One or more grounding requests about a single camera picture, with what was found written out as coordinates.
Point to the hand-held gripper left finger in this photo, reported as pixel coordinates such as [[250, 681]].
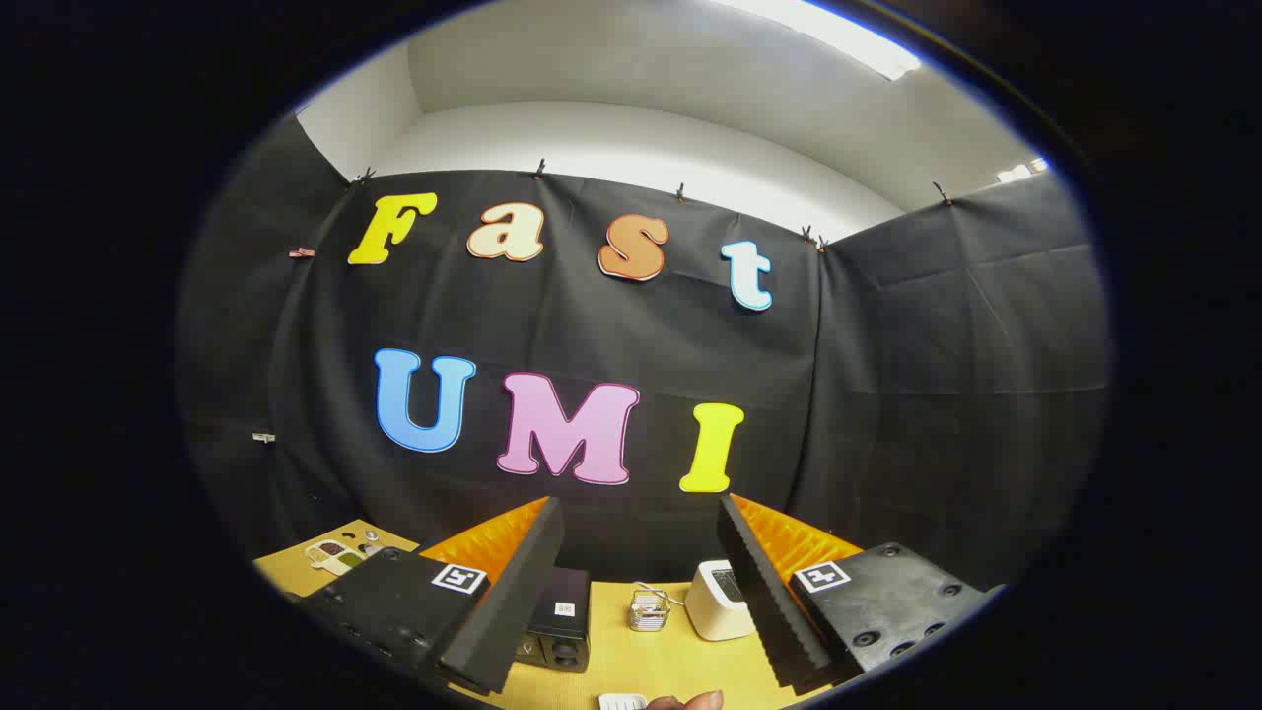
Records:
[[513, 602]]

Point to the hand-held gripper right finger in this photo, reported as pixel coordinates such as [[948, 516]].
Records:
[[764, 602]]

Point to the black toaster oven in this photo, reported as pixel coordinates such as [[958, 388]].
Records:
[[562, 631]]

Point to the white toaster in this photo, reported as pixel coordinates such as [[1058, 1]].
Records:
[[710, 603]]

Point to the white rectangular tray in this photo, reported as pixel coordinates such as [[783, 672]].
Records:
[[621, 702]]

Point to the white divided spice dish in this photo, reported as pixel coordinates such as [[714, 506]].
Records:
[[335, 557]]

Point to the black backdrop cloth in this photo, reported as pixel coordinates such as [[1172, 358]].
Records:
[[592, 325]]

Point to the ceiling light panel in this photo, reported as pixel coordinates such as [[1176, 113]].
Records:
[[858, 44]]

